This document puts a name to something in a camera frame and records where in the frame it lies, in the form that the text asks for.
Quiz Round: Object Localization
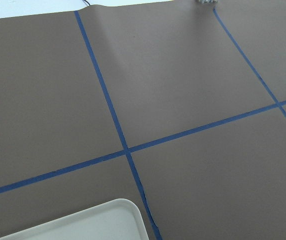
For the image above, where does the cream tray with bunny drawing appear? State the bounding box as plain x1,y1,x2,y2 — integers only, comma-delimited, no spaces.
1,198,149,240

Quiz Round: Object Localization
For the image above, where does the aluminium frame post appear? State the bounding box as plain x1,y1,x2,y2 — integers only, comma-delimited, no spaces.
197,0,219,5

